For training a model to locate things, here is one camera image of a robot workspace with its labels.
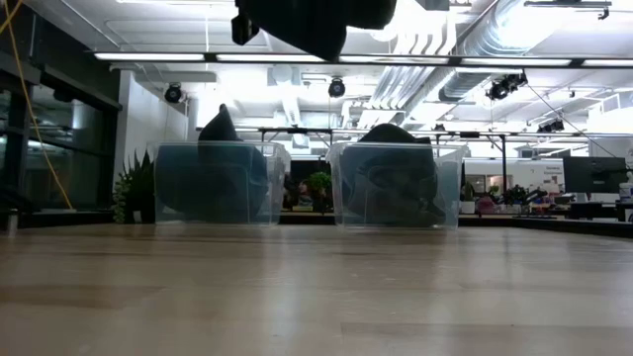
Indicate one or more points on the black computer monitor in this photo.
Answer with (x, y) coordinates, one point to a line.
(593, 178)

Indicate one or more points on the black spotlight cluster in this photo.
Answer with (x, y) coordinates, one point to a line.
(550, 126)
(507, 85)

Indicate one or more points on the green background plant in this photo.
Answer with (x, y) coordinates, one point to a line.
(320, 183)

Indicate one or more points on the dark teal baseball cap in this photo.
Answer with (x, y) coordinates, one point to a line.
(188, 183)

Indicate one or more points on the white cup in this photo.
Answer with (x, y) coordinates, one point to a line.
(626, 192)

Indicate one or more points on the black round ceiling spotlight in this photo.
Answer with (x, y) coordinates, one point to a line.
(173, 94)
(336, 88)

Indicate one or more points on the long ceiling light strip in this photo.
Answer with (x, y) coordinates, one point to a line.
(516, 62)
(395, 59)
(267, 58)
(608, 63)
(148, 57)

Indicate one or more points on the dark background plant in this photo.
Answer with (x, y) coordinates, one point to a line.
(516, 194)

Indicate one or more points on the pink background object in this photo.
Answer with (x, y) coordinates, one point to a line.
(486, 204)

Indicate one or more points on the clear plastic bin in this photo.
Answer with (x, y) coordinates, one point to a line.
(277, 163)
(455, 178)

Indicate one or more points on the silver ventilation duct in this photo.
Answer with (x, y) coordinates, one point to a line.
(494, 39)

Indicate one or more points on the black background gantry frame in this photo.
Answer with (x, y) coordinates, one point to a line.
(297, 130)

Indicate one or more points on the dark blue baseball cap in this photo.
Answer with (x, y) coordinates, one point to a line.
(393, 136)

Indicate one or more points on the small metal post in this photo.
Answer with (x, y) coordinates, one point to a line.
(12, 222)

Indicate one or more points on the small potted succulent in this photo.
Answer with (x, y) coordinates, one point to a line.
(136, 193)

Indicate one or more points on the blue denim baseball cap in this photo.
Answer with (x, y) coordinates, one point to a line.
(220, 128)

